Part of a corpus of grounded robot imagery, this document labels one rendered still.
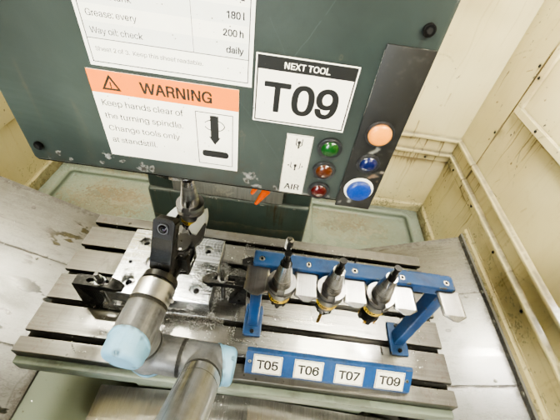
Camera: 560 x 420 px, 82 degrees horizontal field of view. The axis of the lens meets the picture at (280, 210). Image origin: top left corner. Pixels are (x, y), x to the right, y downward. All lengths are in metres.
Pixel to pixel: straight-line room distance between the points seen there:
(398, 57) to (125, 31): 0.25
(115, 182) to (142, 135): 1.58
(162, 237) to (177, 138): 0.31
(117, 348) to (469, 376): 1.05
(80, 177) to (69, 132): 1.62
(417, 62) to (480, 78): 1.26
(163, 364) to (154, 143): 0.45
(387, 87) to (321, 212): 1.48
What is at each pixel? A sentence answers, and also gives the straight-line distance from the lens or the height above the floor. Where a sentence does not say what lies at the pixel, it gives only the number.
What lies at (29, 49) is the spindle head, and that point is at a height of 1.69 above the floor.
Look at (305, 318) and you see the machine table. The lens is 1.05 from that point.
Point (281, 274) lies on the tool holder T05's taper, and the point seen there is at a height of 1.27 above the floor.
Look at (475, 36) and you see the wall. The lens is 1.52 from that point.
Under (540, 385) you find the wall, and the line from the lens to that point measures 1.27.
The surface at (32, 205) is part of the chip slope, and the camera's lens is 1.71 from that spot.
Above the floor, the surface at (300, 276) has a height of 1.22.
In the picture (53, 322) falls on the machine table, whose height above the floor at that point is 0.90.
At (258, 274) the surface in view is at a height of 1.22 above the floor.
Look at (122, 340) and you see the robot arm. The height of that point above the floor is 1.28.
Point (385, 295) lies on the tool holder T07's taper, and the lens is 0.73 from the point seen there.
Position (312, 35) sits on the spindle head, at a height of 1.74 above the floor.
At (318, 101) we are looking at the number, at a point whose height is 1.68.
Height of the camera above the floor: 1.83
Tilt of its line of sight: 45 degrees down
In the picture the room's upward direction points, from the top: 9 degrees clockwise
